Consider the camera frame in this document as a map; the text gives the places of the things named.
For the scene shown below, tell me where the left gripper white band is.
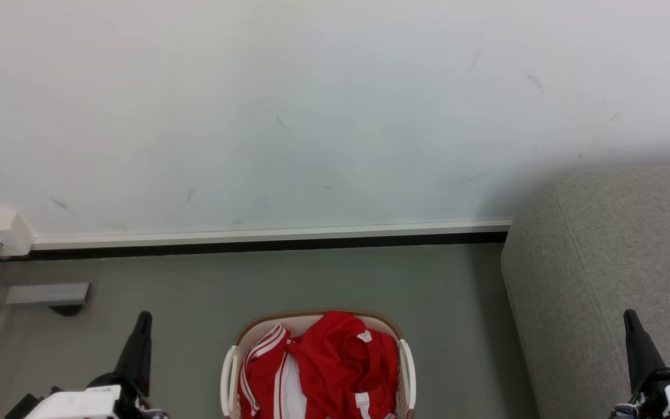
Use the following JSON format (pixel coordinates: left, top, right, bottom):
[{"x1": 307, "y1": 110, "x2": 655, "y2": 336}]
[{"x1": 24, "y1": 311, "x2": 167, "y2": 419}]

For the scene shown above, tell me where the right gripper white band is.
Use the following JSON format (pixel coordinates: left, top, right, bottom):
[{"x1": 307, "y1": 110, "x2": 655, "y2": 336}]
[{"x1": 624, "y1": 310, "x2": 670, "y2": 419}]

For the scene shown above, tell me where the red garment with white stripes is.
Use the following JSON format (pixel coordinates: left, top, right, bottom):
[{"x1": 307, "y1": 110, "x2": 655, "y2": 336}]
[{"x1": 238, "y1": 325, "x2": 292, "y2": 419}]

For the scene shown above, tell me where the red mesh shirt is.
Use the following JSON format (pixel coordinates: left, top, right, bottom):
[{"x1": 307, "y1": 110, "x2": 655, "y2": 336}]
[{"x1": 287, "y1": 311, "x2": 400, "y2": 419}]

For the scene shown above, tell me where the white laundry basket brown rim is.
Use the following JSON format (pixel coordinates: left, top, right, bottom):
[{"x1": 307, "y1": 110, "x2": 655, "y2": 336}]
[{"x1": 220, "y1": 310, "x2": 417, "y2": 419}]

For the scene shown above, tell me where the grey fabric sofa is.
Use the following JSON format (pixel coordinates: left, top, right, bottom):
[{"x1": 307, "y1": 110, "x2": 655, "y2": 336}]
[{"x1": 501, "y1": 165, "x2": 670, "y2": 419}]

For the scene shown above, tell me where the grey metal furniture foot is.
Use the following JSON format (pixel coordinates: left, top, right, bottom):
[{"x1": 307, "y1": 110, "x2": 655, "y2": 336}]
[{"x1": 3, "y1": 283, "x2": 91, "y2": 307}]

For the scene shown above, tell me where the white cloth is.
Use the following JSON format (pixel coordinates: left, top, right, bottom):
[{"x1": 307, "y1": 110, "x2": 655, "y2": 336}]
[{"x1": 280, "y1": 354, "x2": 308, "y2": 419}]

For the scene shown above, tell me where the white wall baseboard strip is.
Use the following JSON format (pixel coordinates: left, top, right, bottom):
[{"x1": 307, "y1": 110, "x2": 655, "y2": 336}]
[{"x1": 31, "y1": 220, "x2": 513, "y2": 252}]

